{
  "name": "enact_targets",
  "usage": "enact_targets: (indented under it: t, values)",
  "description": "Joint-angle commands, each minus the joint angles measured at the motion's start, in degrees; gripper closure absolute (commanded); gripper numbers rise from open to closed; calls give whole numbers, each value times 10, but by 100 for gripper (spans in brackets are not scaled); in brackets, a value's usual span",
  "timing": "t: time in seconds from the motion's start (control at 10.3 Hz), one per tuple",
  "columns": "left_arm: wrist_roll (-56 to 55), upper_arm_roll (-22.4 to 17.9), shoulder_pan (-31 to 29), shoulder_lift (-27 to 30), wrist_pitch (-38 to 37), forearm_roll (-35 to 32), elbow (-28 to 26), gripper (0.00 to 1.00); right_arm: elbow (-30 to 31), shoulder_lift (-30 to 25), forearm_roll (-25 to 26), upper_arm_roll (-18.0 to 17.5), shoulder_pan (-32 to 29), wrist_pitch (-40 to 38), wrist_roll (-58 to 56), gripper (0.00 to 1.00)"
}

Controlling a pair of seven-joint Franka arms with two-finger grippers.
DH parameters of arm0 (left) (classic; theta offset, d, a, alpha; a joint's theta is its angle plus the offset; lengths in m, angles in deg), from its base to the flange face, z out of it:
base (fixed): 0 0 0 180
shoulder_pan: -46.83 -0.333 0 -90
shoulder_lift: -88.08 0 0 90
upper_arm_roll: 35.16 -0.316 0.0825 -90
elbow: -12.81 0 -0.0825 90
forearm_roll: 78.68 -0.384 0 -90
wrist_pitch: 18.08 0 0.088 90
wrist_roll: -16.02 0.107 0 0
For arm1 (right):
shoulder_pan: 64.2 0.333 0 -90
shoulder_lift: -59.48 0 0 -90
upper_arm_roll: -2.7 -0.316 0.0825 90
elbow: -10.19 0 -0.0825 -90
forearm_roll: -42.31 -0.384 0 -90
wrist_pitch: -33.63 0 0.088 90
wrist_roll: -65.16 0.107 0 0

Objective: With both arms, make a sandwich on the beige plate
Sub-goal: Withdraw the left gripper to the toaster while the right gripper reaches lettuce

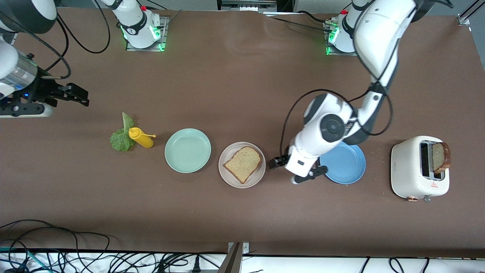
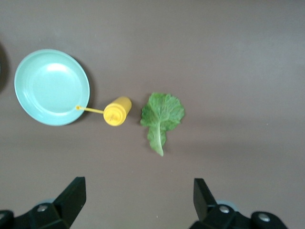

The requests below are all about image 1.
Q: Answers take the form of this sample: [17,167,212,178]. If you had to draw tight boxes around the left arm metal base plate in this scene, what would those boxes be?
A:
[323,21,358,56]

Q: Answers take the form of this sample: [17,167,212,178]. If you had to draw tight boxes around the green lettuce leaf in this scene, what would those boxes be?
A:
[110,112,135,152]

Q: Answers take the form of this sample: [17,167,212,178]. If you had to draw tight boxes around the tangled black cables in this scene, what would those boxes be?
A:
[0,227,228,273]

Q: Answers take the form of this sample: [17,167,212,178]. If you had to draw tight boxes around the aluminium profile post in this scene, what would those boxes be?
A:
[457,0,485,26]

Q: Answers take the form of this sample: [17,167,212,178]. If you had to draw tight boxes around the white two-slot toaster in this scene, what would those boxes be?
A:
[391,136,452,202]

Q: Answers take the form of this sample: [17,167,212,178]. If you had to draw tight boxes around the black base power cable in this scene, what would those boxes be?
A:
[261,11,334,33]

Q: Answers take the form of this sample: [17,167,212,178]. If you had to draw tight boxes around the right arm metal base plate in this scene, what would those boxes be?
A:
[126,15,169,52]

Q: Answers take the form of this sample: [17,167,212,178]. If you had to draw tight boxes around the long black cable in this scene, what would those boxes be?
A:
[0,219,110,251]

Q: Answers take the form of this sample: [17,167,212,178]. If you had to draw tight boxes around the yellow mustard squeeze bottle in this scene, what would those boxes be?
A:
[128,127,156,149]

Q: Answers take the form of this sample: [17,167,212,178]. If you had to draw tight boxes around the black right arm cable loop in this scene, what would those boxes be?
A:
[56,0,111,54]

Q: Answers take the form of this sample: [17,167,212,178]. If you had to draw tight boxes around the mint green plate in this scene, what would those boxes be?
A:
[164,128,212,174]

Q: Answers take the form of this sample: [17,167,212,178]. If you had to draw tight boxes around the grey metal bracket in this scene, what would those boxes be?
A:
[219,242,250,273]

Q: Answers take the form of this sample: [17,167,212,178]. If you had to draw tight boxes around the blue plate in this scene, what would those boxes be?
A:
[319,141,366,185]

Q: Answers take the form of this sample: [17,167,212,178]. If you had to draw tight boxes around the short black left arm cable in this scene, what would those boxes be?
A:
[362,94,394,137]

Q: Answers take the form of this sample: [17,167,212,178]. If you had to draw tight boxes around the teal cable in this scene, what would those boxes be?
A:
[0,246,40,271]

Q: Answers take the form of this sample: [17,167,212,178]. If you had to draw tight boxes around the brown bread slice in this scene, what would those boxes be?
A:
[223,146,263,184]
[432,142,452,175]

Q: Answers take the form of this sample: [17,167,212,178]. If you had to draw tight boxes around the beige plate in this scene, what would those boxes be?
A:
[218,142,266,189]

